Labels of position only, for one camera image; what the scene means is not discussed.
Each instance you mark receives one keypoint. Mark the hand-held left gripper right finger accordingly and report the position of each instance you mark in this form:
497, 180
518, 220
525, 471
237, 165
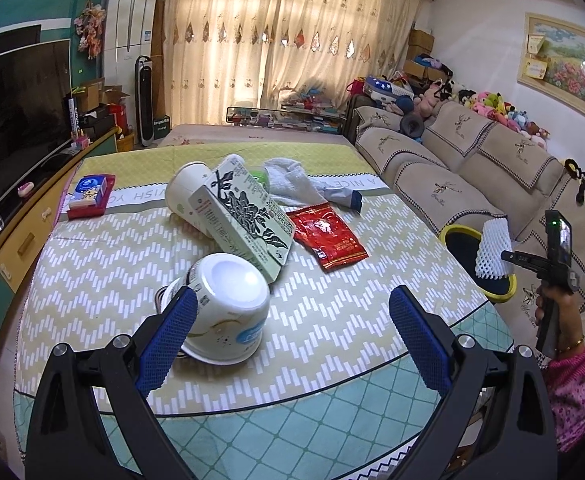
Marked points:
417, 345

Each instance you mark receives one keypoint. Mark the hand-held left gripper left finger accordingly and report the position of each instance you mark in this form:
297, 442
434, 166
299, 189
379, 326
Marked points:
172, 340

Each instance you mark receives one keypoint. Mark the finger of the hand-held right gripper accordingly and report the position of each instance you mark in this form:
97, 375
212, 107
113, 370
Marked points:
518, 259

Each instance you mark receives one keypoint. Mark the white foam net sleeve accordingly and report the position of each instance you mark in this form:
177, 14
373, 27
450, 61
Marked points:
492, 245

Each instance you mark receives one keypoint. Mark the black yellow-rimmed trash bin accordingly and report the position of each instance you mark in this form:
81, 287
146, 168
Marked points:
465, 255

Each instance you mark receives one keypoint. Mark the white paper cup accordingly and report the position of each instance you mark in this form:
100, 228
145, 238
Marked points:
185, 192
227, 300

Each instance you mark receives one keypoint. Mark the red foil packet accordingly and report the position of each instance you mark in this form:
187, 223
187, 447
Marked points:
330, 237

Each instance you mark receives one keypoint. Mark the green floral printed carton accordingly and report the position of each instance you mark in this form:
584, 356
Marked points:
242, 220

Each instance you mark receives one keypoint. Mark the white blue plastic packet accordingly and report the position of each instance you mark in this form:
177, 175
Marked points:
340, 196

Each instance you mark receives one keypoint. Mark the person's right hand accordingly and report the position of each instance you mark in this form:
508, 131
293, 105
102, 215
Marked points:
570, 320

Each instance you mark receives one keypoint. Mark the beige sofa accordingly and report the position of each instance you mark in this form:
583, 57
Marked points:
447, 185

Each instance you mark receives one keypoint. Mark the row of plush toys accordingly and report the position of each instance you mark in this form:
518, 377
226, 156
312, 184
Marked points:
492, 105

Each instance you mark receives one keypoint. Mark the red tray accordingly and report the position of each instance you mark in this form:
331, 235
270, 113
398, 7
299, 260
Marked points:
85, 211

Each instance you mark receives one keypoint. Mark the small white packet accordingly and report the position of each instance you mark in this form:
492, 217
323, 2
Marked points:
85, 201

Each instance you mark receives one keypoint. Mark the grey round cushion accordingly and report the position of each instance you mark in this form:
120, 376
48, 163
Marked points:
413, 125

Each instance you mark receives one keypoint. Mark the blue tissue pack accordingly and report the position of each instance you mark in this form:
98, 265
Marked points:
90, 186

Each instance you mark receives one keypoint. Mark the teal yellow television cabinet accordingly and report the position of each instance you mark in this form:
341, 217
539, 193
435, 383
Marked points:
17, 240

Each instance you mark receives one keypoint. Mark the white towel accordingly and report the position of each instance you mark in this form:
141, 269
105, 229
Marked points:
290, 180

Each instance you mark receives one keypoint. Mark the green box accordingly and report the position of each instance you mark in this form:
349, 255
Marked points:
161, 130

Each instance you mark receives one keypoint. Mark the small pink dish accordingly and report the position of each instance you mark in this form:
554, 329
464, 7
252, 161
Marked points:
25, 189

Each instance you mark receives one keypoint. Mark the star print pillow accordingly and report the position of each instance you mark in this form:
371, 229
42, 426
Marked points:
385, 87

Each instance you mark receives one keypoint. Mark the red canister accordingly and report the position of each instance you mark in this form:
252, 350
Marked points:
120, 117

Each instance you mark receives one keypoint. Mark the stacked brown cardboard boxes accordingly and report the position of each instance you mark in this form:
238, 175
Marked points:
419, 52

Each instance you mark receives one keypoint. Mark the black box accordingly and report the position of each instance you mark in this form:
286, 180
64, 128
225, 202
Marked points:
97, 117

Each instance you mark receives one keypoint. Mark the red bag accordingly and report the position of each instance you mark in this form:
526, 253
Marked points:
356, 86

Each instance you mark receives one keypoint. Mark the black white tower fan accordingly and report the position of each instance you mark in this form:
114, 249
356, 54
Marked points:
144, 100

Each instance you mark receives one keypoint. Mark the tall printed box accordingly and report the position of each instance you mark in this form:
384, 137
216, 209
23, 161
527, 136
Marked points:
72, 117

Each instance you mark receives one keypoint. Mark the open cardboard box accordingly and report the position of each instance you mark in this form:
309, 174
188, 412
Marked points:
115, 95
90, 92

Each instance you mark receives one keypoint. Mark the pile of books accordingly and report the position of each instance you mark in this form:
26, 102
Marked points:
312, 112

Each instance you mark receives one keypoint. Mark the black television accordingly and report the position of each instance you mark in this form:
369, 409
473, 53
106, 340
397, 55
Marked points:
17, 110

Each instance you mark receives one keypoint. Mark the white standing air conditioner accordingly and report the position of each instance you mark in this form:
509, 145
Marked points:
127, 25

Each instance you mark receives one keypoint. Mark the cream embroidered curtain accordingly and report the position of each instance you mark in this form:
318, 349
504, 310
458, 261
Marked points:
282, 35

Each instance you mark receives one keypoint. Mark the framed flower wall picture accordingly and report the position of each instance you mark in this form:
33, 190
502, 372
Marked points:
572, 60

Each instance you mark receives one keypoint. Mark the pink flower wall decoration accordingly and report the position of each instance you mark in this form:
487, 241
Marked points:
91, 30

